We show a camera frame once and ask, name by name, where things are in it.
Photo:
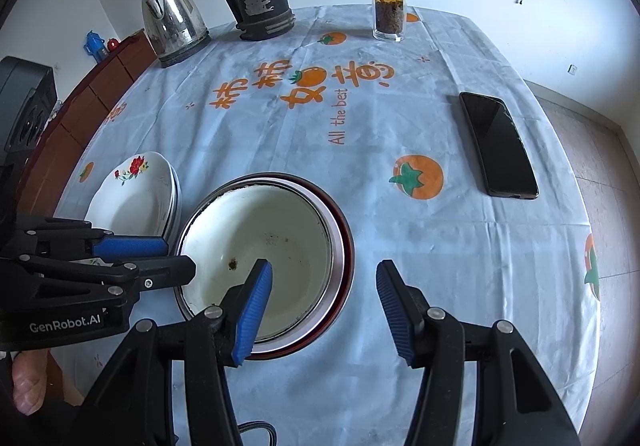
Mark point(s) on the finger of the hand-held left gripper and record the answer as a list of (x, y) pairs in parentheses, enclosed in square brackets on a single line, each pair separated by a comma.
[(160, 270), (132, 247)]

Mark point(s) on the brown wooden cabinet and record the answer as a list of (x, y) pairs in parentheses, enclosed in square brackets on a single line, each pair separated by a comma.
[(85, 100)]

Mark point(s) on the blue toy bottle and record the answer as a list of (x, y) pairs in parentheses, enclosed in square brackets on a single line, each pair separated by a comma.
[(93, 45)]

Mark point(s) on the small red object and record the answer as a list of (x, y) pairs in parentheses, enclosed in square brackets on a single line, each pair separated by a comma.
[(113, 44)]

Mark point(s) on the pink plastic bowl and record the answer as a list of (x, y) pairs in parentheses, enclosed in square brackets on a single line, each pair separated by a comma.
[(350, 251)]

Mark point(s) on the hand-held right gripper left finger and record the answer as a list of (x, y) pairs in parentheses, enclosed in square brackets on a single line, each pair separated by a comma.
[(252, 313)]

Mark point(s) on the stainless steel bowl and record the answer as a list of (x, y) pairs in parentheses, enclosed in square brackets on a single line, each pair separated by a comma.
[(336, 276)]

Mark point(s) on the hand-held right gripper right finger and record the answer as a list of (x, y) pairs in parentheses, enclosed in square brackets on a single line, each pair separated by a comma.
[(395, 313)]

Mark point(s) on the white plate with pink flowers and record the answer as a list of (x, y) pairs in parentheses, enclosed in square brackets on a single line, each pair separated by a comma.
[(173, 198)]

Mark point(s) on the white plate with red flowers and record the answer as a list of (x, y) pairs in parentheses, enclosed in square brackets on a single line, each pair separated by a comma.
[(132, 201)]

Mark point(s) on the person's left hand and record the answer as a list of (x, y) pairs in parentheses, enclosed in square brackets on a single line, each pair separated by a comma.
[(27, 378)]

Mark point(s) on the stainless steel electric kettle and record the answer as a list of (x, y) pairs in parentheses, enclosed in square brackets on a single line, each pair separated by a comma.
[(172, 20)]

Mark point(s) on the white enamel bowl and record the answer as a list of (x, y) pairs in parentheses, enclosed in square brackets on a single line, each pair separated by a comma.
[(280, 236)]

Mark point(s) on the person's dark clothing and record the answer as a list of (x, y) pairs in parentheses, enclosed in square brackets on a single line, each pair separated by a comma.
[(35, 433)]

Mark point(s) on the black smartphone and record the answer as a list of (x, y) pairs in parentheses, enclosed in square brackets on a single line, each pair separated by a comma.
[(500, 145)]

